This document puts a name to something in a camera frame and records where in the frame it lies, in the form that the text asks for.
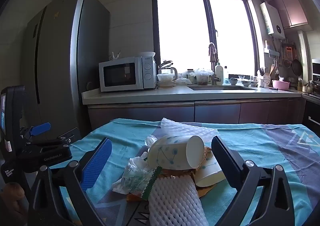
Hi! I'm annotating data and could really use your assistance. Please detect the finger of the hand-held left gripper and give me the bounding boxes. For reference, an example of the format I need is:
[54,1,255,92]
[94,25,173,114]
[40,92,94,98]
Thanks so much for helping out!
[56,127,81,147]
[21,122,52,141]

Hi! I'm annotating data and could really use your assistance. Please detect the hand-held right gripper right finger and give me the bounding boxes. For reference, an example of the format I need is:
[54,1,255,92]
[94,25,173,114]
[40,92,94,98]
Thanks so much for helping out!
[211,136,296,226]

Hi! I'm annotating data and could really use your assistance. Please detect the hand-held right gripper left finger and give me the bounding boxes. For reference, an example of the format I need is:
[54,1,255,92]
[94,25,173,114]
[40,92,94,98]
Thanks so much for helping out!
[27,137,113,226]

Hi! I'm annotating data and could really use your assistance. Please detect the blue-dotted white paper cup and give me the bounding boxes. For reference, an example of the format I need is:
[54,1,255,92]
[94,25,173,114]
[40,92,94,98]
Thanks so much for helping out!
[147,135,206,169]
[195,149,226,188]

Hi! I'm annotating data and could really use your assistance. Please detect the white tissue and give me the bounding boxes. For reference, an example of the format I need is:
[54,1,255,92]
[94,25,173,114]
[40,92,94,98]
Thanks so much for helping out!
[144,135,158,152]

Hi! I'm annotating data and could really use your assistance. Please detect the person's left hand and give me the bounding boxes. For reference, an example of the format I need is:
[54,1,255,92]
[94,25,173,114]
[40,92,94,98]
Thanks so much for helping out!
[0,182,27,226]

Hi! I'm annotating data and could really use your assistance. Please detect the printed teal tablecloth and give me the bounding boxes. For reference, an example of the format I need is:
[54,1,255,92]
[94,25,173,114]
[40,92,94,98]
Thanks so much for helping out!
[49,118,320,226]

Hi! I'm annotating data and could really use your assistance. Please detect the flattened gold wrapper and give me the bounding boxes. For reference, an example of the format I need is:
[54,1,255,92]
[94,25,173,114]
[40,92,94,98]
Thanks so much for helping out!
[196,183,220,198]

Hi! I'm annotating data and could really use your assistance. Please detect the clear plastic wrapper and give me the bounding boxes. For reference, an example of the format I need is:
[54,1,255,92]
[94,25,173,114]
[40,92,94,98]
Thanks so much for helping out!
[112,156,157,195]

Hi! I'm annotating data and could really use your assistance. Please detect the dark lower cabinets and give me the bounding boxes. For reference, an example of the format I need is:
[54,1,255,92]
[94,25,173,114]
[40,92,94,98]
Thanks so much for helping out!
[87,98,304,130]

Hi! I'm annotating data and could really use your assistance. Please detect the white foam sheet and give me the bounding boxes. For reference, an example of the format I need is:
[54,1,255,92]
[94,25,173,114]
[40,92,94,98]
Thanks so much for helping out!
[160,117,220,146]

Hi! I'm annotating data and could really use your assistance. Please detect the green serrated wrapper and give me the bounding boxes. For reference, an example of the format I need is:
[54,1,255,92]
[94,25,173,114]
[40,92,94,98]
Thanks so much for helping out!
[142,166,162,200]

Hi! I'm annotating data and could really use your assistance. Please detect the white foam net sleeve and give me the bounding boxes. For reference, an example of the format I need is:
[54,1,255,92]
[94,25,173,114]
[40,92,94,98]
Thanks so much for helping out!
[148,175,209,226]

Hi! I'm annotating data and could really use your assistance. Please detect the silver refrigerator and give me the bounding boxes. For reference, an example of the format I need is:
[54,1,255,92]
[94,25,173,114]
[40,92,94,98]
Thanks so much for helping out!
[21,0,110,141]

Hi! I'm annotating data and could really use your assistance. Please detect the white microwave oven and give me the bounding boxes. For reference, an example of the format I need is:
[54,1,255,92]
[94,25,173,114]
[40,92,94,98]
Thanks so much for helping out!
[98,56,157,92]

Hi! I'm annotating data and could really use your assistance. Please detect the clear bag of food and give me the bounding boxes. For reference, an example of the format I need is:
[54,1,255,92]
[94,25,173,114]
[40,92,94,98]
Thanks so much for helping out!
[195,68,215,86]

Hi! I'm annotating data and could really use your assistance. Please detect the white soap bottle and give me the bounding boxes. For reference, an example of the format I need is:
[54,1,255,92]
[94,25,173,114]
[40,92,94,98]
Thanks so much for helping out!
[215,59,225,84]

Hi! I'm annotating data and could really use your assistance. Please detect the pale kitchen counter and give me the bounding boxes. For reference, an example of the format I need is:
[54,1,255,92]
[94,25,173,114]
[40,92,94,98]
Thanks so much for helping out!
[82,83,303,105]

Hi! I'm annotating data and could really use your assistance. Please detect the pink mixing bowl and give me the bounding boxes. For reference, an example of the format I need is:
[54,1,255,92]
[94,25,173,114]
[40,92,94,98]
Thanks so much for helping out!
[272,80,290,90]

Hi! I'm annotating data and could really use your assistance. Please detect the stacked plastic containers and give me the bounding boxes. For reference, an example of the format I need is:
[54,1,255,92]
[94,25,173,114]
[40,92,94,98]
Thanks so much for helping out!
[156,73,175,89]

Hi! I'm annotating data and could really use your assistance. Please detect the metal faucet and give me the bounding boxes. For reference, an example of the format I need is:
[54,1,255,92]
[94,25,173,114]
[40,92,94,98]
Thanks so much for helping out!
[208,43,222,86]

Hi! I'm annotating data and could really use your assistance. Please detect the glass kettle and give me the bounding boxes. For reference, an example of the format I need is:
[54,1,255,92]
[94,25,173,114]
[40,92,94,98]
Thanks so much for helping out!
[158,60,178,81]

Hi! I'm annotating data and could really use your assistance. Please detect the stove with pots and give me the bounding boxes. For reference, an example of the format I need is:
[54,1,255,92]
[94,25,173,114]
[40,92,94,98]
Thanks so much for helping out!
[301,79,320,99]

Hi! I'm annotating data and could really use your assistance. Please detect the hanging dark pan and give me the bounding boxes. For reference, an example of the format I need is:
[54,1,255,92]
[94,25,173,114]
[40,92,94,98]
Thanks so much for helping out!
[291,58,303,77]

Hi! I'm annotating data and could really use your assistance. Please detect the hanging strainer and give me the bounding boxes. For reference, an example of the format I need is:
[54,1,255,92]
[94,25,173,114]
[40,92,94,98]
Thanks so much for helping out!
[283,46,293,69]

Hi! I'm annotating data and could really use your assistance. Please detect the dark-framed window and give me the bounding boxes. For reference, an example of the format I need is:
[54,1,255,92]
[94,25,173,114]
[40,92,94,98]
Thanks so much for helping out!
[151,0,259,84]

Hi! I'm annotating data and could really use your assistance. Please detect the white water heater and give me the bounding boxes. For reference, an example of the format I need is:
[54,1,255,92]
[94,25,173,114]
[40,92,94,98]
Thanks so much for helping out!
[259,1,286,40]

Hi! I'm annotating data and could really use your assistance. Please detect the pink upper cabinet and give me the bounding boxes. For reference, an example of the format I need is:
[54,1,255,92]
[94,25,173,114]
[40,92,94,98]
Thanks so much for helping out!
[269,0,313,31]

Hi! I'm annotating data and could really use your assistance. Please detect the white wall shelf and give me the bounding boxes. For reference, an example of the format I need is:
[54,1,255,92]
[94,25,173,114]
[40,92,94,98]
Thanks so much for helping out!
[264,40,280,57]

